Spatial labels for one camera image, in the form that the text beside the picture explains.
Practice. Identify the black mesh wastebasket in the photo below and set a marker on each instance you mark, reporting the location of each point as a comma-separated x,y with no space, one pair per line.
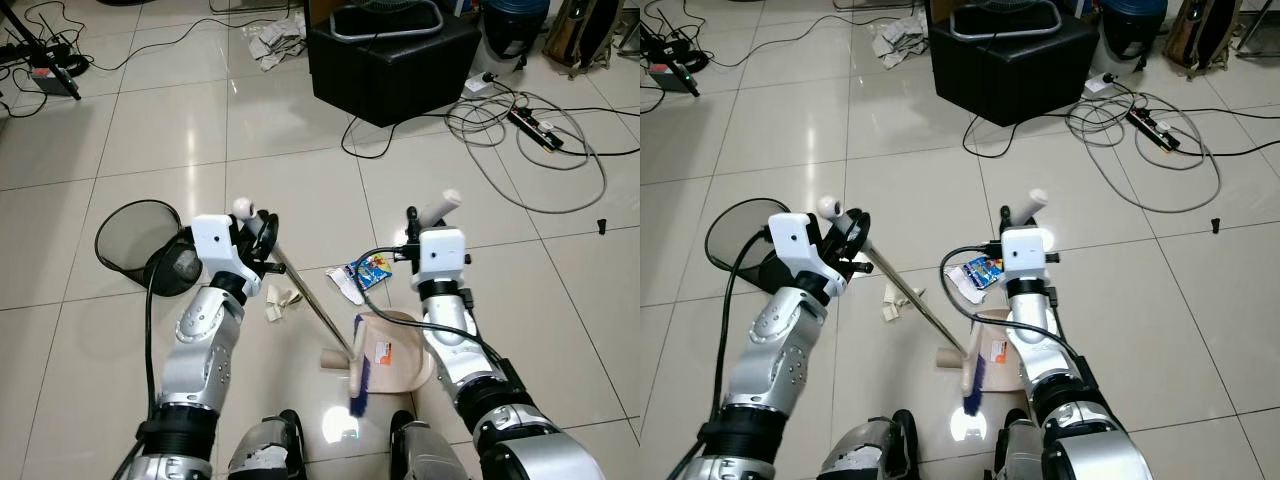
735,235
130,235

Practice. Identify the black power strip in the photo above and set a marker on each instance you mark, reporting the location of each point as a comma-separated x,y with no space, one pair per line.
535,130
1155,128

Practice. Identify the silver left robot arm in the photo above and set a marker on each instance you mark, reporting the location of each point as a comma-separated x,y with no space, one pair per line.
785,340
200,340

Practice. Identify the cardboard tube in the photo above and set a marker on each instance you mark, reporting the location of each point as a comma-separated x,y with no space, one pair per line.
333,360
950,357

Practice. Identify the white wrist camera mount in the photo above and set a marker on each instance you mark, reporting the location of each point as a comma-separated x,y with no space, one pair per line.
445,255
790,245
1025,255
215,245

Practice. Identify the tan bag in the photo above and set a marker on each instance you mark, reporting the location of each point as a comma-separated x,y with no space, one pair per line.
580,30
1200,30

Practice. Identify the broom with blue bristles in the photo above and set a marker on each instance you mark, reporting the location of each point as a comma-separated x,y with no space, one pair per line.
915,296
310,300

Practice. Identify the beige crumpled paper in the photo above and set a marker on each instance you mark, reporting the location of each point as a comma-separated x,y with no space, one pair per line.
280,298
897,298

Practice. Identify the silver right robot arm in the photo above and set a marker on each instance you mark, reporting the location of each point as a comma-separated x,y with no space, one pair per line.
455,340
1040,340

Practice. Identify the blue water jug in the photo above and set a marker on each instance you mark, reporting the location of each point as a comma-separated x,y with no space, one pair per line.
1130,15
515,15

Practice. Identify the grey power box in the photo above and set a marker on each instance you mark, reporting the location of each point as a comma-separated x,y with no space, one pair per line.
665,76
52,80

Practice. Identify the robot right leg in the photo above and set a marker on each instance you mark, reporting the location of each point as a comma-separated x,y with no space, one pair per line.
1020,450
420,455

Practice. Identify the blue snack wrapper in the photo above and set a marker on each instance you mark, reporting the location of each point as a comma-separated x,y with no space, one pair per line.
368,270
983,270

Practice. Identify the white plug adapter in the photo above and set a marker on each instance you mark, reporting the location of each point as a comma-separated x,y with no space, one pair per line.
478,85
1100,85

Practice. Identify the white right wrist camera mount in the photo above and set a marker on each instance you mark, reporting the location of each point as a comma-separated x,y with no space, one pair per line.
445,255
1025,255

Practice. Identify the crumpled newspaper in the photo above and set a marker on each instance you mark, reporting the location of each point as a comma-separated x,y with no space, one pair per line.
275,42
900,40

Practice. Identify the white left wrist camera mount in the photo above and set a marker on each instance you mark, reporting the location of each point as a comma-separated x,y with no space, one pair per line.
790,245
215,245

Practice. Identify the robot leg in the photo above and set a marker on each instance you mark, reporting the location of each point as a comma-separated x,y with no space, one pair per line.
870,450
420,455
1020,450
265,450

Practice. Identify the robot left leg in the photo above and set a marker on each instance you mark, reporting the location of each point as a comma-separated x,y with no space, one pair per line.
870,450
265,450

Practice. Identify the white paper scrap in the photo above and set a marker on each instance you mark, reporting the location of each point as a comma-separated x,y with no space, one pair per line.
960,286
345,291

